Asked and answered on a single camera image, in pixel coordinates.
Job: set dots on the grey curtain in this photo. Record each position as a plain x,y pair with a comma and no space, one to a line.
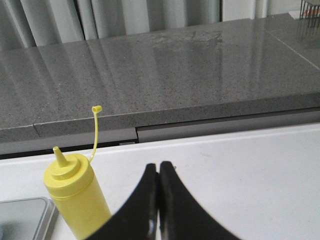
34,23

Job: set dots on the grey stone counter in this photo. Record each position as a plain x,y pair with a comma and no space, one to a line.
222,70

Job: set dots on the silver electronic kitchen scale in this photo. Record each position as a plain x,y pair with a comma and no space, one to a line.
27,219

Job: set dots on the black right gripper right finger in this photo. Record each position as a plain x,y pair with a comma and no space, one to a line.
181,216

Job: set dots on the metal wire rack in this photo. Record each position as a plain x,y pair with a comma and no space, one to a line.
310,11

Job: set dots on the yellow squeeze bottle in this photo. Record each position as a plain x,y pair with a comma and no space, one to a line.
75,190

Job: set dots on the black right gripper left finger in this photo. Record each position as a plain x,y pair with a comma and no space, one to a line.
138,216

